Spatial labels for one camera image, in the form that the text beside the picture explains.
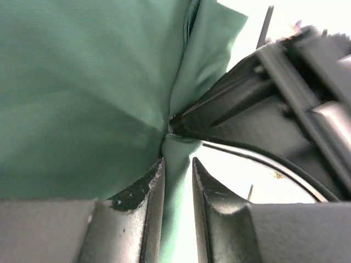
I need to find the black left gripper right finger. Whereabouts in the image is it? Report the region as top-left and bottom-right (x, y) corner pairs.
(193, 158), (350, 263)

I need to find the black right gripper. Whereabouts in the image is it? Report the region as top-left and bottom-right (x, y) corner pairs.
(170, 27), (350, 202)

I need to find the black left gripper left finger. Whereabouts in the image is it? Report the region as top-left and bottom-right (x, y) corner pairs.
(1, 159), (165, 263)

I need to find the dark green cloth napkin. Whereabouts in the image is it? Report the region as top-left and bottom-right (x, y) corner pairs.
(1, 1), (247, 262)

